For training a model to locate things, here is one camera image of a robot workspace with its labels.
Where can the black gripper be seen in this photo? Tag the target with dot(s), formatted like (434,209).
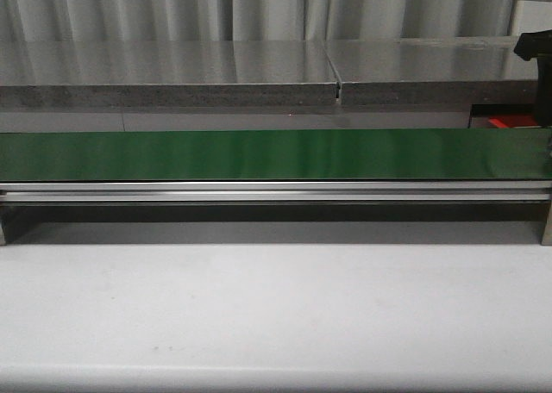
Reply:
(537,45)

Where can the red plastic tray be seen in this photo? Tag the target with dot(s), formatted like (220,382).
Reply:
(512,121)

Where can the grey stone counter slab right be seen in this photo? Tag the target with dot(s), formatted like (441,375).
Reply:
(461,70)

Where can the grey stone counter slab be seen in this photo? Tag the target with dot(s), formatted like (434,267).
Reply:
(166,74)
(461,70)

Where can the green conveyor belt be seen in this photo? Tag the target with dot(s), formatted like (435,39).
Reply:
(265,155)

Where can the right conveyor support leg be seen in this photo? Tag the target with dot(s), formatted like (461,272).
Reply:
(546,234)

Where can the conveyor support leg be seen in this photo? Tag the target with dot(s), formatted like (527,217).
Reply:
(8,224)
(546,234)

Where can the grey stone counter slab left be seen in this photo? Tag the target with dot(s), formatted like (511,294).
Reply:
(166,74)

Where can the grey pleated curtain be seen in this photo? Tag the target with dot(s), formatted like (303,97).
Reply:
(250,20)

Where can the left conveyor support leg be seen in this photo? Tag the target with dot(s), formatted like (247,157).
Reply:
(8,224)

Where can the aluminium conveyor frame rail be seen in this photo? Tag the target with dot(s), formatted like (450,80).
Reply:
(277,192)

